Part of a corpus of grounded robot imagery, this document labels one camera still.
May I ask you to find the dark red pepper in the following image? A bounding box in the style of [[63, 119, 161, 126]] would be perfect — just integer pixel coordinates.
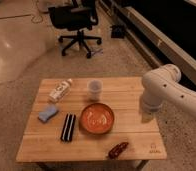
[[108, 142, 128, 159]]

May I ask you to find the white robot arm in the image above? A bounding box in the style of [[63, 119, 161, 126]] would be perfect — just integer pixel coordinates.
[[140, 64, 196, 119]]

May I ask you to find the black white striped block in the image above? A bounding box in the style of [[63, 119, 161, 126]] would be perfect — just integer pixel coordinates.
[[60, 114, 76, 142]]

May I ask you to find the black office chair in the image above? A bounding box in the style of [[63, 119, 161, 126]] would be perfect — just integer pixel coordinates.
[[48, 0, 102, 58]]

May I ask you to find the translucent white ceramic cup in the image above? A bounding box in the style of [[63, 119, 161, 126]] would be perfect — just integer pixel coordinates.
[[87, 80, 102, 101]]

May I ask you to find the blue sponge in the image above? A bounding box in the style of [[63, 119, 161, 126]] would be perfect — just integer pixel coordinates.
[[38, 105, 58, 122]]

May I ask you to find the black box on floor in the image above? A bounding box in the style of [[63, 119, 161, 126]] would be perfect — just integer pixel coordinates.
[[111, 25, 125, 38]]

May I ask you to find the orange bowl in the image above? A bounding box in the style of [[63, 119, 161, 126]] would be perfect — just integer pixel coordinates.
[[79, 103, 115, 134]]

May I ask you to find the white plastic bottle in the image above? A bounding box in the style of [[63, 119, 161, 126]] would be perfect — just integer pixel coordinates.
[[49, 79, 73, 102]]

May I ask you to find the wooden folding table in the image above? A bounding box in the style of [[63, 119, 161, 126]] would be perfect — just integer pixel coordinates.
[[16, 77, 167, 163]]

